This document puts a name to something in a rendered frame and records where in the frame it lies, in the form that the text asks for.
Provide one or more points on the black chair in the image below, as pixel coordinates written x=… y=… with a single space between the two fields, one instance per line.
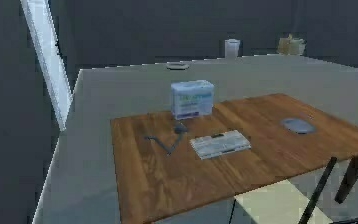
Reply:
x=318 y=190

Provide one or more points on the grey bent rod with knob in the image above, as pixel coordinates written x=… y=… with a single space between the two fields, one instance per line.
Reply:
x=180 y=128

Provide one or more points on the bright window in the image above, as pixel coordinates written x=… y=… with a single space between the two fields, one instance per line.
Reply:
x=50 y=63

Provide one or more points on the white bin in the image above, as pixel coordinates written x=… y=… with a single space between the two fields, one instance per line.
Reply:
x=232 y=49

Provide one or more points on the grey round plate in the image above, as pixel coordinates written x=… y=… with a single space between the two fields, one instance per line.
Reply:
x=298 y=125

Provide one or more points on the brown wooden table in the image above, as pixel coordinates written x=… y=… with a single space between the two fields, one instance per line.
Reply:
x=273 y=156

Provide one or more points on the beige lumpy object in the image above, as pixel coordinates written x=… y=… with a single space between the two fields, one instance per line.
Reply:
x=290 y=46

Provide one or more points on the grey flat dish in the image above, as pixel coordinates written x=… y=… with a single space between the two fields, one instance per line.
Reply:
x=177 y=65

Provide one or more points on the pale blue printed box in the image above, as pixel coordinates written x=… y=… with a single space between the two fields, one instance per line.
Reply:
x=192 y=99

